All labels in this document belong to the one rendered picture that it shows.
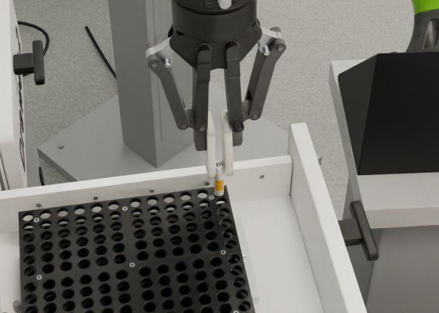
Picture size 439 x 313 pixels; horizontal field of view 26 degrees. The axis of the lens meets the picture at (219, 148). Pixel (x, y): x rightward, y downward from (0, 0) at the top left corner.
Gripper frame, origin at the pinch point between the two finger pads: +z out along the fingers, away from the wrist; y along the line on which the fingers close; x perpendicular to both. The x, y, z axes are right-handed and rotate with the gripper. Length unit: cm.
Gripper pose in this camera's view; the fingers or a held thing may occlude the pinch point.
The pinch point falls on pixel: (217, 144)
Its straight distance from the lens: 96.5
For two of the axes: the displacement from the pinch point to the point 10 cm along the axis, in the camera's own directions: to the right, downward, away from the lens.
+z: 0.2, 6.8, 7.3
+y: 9.9, -1.3, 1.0
